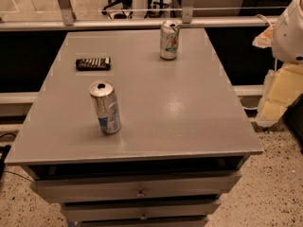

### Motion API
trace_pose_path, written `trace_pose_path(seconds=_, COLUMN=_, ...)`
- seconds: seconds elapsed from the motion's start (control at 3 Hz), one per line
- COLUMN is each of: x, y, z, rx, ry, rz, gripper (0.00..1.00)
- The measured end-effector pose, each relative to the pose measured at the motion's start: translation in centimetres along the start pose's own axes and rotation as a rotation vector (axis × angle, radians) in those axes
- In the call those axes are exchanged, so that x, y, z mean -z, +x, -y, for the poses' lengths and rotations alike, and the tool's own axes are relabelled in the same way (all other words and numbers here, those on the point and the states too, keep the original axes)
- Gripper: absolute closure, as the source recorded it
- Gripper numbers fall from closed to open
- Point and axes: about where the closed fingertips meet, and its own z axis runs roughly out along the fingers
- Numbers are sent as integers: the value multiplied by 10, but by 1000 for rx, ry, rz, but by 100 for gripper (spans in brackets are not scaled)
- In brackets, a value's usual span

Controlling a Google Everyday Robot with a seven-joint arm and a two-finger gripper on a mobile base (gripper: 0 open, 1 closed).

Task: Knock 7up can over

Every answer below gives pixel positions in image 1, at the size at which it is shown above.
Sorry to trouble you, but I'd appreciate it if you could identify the grey drawer cabinet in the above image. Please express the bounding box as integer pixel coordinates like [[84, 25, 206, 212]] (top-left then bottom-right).
[[7, 28, 261, 227]]

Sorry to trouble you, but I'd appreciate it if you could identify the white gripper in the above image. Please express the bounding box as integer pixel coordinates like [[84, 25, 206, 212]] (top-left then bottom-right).
[[252, 0, 303, 127]]

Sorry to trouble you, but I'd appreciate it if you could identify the grey drawer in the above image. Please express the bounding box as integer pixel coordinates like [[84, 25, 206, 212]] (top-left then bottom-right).
[[30, 170, 241, 203], [61, 199, 221, 221]]

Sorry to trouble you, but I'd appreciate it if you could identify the white cable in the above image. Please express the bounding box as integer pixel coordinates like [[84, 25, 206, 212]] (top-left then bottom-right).
[[241, 97, 259, 112]]

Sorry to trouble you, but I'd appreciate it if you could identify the silver blue energy drink can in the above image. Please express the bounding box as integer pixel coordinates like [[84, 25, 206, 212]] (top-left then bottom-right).
[[89, 80, 120, 134]]

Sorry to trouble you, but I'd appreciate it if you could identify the top grey drawer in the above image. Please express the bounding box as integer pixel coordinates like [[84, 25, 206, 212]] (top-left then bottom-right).
[[30, 170, 241, 203]]

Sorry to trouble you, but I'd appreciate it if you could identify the black cable on floor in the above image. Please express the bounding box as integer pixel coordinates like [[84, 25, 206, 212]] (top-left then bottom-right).
[[0, 132, 34, 183]]

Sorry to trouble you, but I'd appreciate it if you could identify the green white 7up can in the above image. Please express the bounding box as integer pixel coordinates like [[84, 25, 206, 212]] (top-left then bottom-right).
[[160, 20, 180, 60]]

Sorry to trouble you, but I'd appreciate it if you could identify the grey metal railing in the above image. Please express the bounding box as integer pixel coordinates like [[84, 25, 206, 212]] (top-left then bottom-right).
[[0, 0, 291, 31]]

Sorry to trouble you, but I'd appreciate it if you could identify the dark snack bar wrapper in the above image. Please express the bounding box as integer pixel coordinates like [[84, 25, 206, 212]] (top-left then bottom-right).
[[76, 57, 111, 71]]

